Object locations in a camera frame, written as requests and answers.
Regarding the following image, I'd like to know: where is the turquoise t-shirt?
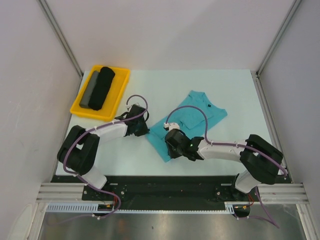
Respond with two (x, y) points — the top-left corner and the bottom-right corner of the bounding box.
(146, 90), (228, 163)

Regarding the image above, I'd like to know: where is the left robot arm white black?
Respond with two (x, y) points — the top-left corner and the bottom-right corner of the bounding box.
(57, 104), (149, 200)

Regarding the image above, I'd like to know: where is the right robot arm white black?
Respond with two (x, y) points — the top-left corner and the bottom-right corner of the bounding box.
(164, 129), (287, 201)

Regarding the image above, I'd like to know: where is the yellow plastic tray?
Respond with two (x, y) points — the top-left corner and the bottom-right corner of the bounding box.
(70, 65), (131, 122)

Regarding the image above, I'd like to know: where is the rolled grey t-shirt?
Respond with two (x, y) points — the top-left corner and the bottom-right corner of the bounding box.
(79, 70), (99, 109)

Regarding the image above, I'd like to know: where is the rolled black t-shirt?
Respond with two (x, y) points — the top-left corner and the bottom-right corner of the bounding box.
(88, 66), (116, 111)

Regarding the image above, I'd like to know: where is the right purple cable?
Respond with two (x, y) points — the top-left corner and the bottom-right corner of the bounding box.
(164, 105), (288, 178)

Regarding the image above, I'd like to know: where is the purple cable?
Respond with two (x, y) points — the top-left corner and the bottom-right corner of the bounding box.
(164, 105), (288, 178)
(62, 94), (150, 188)

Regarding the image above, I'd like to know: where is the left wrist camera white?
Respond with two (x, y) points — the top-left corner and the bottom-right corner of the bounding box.
(125, 102), (140, 111)

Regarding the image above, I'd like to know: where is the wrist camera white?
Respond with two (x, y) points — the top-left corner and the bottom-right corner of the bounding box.
(125, 102), (140, 111)
(163, 122), (180, 131)

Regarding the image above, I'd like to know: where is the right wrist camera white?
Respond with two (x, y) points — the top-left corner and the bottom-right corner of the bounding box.
(163, 122), (180, 131)

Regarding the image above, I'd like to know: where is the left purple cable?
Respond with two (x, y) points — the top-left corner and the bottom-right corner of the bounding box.
(62, 94), (150, 188)

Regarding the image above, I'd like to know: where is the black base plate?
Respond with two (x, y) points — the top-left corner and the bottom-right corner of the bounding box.
(51, 175), (292, 211)

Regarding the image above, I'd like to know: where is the grey slotted cable duct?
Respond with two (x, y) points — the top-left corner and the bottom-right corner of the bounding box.
(45, 202), (249, 214)

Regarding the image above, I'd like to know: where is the left aluminium frame post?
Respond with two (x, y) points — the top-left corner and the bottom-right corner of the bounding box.
(36, 0), (84, 78)

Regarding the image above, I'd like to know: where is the aluminium frame post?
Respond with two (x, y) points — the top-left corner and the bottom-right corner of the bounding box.
(36, 0), (84, 78)
(256, 0), (303, 76)

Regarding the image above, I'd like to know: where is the right aluminium frame post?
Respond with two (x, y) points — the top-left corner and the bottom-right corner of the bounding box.
(256, 0), (303, 76)

